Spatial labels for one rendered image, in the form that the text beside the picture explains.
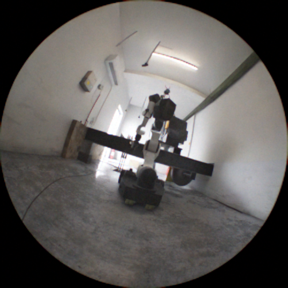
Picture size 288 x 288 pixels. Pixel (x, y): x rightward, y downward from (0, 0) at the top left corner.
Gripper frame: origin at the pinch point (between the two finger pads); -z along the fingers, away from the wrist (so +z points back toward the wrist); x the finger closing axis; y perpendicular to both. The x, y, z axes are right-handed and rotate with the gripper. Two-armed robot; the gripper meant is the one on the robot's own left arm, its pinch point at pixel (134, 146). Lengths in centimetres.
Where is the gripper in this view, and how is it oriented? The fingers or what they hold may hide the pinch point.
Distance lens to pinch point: 136.6
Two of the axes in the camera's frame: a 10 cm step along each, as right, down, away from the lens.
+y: -7.5, -2.4, -6.2
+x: -5.3, -3.5, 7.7
